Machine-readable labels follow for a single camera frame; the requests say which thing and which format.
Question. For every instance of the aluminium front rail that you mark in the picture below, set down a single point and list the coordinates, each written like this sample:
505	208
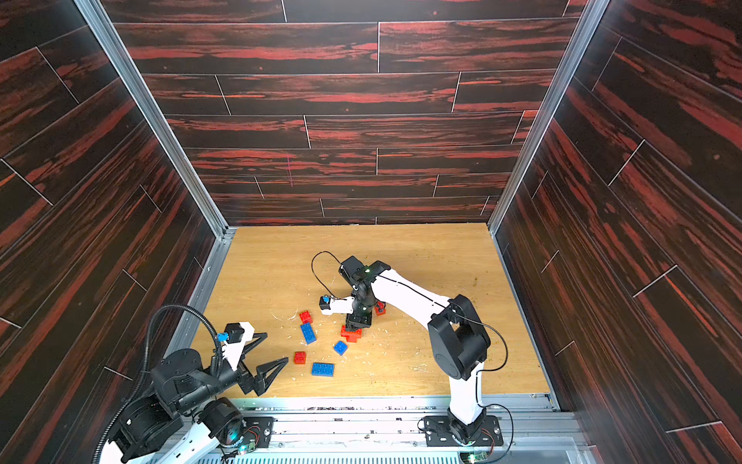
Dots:
387	429

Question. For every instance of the red small lego brick far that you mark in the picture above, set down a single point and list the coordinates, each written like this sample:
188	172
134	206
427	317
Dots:
306	317

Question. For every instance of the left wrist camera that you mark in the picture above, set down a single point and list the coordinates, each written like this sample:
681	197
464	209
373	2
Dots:
236	334

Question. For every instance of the aluminium corner post left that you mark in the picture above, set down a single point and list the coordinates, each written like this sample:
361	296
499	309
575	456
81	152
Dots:
97	19

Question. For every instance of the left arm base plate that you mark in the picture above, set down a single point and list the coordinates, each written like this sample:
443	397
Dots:
258	434

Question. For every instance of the long blue lego brick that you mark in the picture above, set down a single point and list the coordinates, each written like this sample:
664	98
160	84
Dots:
322	369
308	333

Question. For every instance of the small blue lego brick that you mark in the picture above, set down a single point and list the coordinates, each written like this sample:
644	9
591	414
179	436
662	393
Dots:
341	348

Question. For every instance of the long blue lego brick far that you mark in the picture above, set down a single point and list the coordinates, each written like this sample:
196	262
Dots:
308	333

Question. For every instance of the aluminium corner post right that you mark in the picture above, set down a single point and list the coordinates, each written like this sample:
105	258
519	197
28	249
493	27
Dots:
573	55

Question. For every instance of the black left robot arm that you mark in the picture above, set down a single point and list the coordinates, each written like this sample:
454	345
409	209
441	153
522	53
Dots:
183	394

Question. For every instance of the long red lego brick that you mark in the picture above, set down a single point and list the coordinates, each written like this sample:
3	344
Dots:
380	308
351	336

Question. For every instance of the aluminium corner post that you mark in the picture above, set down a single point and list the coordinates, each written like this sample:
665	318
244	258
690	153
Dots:
97	19
573	55

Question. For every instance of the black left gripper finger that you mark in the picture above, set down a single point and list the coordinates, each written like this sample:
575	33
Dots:
258	338
266	374

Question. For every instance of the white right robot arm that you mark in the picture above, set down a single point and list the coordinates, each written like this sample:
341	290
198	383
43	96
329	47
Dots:
459	340

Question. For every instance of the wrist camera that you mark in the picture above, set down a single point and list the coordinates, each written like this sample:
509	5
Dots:
236	334
331	305

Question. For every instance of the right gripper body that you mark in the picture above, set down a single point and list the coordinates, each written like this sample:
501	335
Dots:
359	319

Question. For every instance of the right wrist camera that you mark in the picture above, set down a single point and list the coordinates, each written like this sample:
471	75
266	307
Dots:
331	305

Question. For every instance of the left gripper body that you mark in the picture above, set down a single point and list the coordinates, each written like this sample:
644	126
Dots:
242	376

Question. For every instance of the long blue lego brick near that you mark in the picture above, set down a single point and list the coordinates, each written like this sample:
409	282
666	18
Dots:
322	369

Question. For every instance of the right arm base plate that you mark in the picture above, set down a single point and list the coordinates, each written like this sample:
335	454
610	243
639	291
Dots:
447	431

